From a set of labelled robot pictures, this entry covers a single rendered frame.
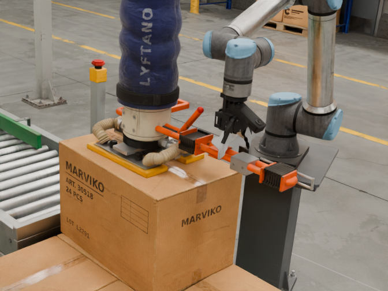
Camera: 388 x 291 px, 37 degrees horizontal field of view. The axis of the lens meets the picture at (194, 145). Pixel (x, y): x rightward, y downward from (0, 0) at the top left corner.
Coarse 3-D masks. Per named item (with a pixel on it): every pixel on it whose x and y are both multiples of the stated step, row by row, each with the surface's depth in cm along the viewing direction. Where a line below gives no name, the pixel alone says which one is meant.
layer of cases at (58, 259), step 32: (32, 256) 220; (64, 256) 222; (0, 288) 201; (32, 288) 202; (64, 288) 203; (96, 288) 205; (128, 288) 206; (192, 288) 209; (224, 288) 210; (256, 288) 211
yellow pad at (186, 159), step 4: (176, 140) 219; (184, 156) 213; (188, 156) 213; (192, 156) 213; (196, 156) 214; (200, 156) 215; (176, 160) 214; (180, 160) 212; (184, 160) 211; (188, 160) 211; (192, 160) 213; (196, 160) 214
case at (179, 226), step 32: (64, 160) 223; (96, 160) 209; (64, 192) 229; (96, 192) 210; (128, 192) 195; (160, 192) 189; (192, 192) 194; (224, 192) 206; (64, 224) 234; (96, 224) 215; (128, 224) 199; (160, 224) 188; (192, 224) 200; (224, 224) 212; (96, 256) 220; (128, 256) 204; (160, 256) 193; (192, 256) 205; (224, 256) 219; (160, 288) 199
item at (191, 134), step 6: (180, 132) 196; (186, 132) 198; (192, 132) 200; (198, 132) 201; (204, 132) 200; (180, 138) 196; (186, 138) 193; (192, 138) 195; (198, 138) 192; (204, 138) 194; (210, 138) 196; (180, 144) 196; (186, 144) 195; (192, 144) 192; (198, 144) 193; (186, 150) 195; (192, 150) 193; (198, 150) 193
